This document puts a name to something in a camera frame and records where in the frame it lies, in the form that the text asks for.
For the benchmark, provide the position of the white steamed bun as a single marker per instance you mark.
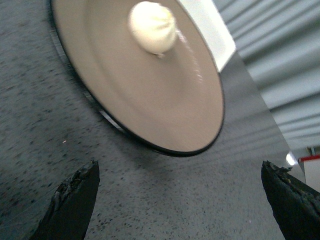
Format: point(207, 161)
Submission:
point(153, 26)

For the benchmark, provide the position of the cream rectangular tray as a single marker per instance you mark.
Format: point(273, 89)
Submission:
point(211, 25)

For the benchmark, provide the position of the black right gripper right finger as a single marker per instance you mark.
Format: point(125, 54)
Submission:
point(295, 205)

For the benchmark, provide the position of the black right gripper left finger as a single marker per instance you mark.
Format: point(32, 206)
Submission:
point(71, 206)

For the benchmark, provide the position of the white red-edged furniture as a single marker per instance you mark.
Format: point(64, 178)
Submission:
point(311, 166)

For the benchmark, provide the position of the grey pleated curtain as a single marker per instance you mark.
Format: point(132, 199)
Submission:
point(279, 42)

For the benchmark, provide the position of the tan plate with black rim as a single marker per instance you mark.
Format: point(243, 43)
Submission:
point(173, 103)

